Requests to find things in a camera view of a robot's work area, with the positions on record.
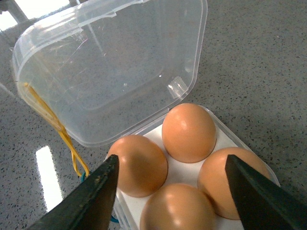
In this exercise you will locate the clear plastic egg box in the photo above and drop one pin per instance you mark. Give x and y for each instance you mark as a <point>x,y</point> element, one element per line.
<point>110,68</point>

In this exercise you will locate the brown egg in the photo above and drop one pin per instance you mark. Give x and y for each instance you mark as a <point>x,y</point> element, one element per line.
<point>178,207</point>
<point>188,133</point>
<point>143,166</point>
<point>212,179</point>

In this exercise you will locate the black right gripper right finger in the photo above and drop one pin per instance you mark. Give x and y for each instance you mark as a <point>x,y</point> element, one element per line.
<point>261,204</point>

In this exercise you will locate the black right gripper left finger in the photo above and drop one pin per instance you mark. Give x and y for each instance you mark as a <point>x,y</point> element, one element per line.
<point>89,206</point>

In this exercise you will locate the yellow rubber band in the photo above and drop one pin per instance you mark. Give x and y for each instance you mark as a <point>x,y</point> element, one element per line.
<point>78,163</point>

